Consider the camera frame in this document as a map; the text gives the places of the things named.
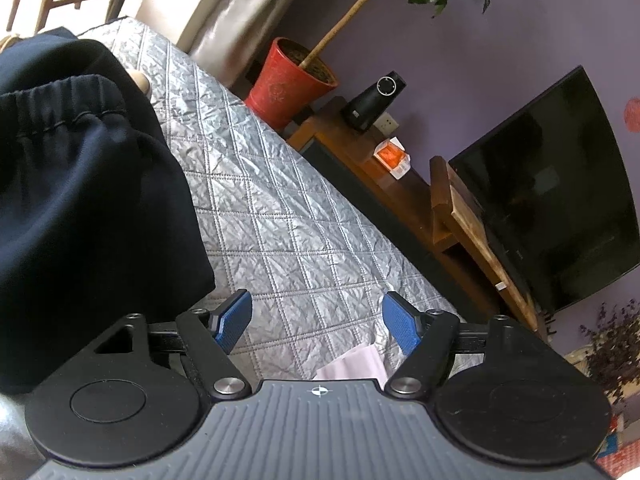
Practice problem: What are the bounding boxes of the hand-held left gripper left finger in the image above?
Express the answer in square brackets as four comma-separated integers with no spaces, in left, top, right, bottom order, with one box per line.
[92,288,253,402]

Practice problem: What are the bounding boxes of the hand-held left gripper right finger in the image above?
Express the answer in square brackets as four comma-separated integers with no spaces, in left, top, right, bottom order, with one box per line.
[382,291,547,402]

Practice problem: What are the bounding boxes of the lilac pants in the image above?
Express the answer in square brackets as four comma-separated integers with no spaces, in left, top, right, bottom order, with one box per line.
[315,349,390,381]

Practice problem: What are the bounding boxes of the silver quilted table cover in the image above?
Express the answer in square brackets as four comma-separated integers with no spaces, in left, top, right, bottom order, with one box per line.
[75,16,468,381]

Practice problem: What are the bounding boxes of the light wooden television riser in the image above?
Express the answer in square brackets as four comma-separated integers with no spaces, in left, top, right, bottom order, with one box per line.
[430,156,548,336]

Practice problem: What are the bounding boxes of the dark wooden television cabinet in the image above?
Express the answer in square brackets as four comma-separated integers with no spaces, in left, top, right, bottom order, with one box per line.
[285,95,551,341]

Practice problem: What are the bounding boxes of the orange tissue box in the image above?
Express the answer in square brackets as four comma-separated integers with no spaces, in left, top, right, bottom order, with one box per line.
[375,137,412,181]

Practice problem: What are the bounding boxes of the dark navy garment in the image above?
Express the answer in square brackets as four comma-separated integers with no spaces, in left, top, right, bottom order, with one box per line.
[0,26,217,396]

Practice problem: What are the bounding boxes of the black flat television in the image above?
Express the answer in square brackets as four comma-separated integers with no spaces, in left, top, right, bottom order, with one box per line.
[448,65,640,313]

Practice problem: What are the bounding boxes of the purple dried plant woven vase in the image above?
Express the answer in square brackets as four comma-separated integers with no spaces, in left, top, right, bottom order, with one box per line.
[579,299,640,406]

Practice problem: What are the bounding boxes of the black cone speaker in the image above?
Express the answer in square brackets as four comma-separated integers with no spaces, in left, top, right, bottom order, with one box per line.
[341,71,407,133]

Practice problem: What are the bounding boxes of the green tree in red pot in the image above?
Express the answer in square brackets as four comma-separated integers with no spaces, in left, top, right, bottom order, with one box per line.
[245,0,530,130]

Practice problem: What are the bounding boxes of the grey silky curtain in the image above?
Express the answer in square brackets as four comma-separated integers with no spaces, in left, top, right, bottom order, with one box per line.
[177,0,351,91]

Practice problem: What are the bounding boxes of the red wall decoration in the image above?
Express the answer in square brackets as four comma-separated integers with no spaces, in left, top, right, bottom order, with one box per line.
[621,99,640,133]

